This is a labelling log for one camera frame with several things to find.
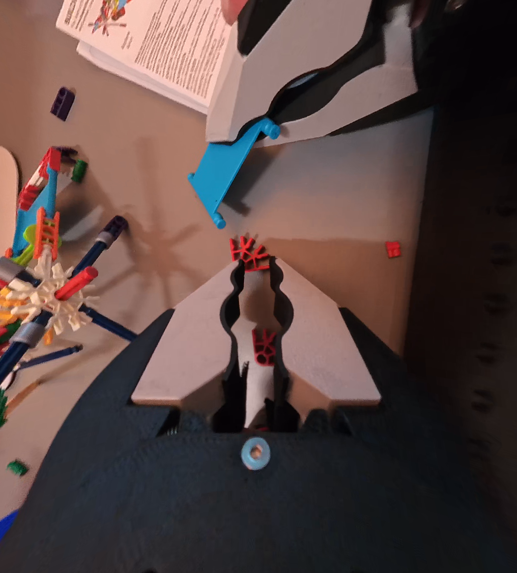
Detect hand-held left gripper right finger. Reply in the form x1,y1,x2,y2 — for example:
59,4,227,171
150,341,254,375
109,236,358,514
265,256,382,432

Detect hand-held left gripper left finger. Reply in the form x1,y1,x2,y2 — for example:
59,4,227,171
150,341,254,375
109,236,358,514
131,260,247,432

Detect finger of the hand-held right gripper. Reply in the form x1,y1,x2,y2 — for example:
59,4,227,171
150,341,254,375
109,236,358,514
206,0,373,145
258,7,420,147

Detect red connector with green clip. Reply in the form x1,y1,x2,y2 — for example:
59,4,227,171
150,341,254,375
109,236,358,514
229,235,271,273

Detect blue panel piece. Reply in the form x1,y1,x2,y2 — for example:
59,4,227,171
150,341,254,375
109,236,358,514
188,115,281,230

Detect colourful toy construction model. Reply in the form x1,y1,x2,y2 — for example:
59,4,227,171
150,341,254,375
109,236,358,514
0,145,102,437

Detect person's right hand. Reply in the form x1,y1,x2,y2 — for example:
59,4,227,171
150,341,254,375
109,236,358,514
222,0,250,26

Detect red fan connector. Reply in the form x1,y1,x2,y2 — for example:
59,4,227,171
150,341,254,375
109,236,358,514
252,328,278,366

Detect instruction booklet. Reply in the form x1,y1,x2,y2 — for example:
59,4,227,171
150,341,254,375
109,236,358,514
56,0,236,115

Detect black perforated panel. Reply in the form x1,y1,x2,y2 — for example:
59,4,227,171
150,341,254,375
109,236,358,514
404,107,517,573

